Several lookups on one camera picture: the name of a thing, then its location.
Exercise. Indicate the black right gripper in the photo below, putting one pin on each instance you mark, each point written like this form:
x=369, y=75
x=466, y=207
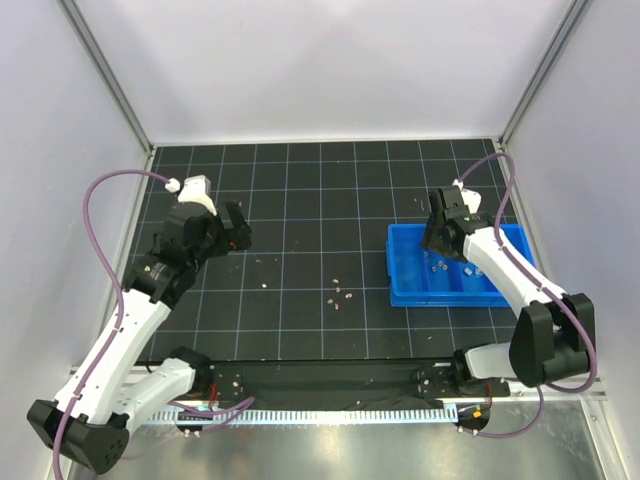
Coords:
x=441, y=220

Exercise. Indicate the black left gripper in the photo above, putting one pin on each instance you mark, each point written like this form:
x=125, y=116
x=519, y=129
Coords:
x=228, y=228

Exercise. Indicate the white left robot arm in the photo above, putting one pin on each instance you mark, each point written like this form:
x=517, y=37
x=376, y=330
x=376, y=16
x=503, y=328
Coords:
x=91, y=419

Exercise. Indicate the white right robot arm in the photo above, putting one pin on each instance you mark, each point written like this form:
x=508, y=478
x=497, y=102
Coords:
x=553, y=343

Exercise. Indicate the blue compartment tray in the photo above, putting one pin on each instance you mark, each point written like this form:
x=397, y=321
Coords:
x=410, y=270

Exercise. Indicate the black grid mat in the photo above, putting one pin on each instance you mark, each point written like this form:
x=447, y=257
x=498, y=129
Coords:
x=320, y=211

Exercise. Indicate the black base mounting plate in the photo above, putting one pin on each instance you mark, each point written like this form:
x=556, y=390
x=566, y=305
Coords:
x=349, y=385

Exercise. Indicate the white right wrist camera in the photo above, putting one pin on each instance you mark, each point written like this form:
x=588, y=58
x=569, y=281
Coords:
x=471, y=198

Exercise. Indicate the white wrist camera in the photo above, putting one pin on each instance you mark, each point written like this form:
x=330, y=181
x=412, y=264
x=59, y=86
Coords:
x=195, y=189
x=471, y=198

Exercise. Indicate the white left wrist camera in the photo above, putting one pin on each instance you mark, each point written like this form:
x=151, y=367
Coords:
x=195, y=189

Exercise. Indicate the white slotted cable duct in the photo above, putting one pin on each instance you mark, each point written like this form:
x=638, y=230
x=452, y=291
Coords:
x=175, y=416

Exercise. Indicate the right aluminium frame post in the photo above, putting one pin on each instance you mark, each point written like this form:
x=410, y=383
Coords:
x=570, y=21

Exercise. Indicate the aluminium frame post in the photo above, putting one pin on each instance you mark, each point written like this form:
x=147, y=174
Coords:
x=95, y=54
x=570, y=21

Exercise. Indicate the left aluminium frame post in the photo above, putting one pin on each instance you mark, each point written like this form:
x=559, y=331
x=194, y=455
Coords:
x=95, y=54

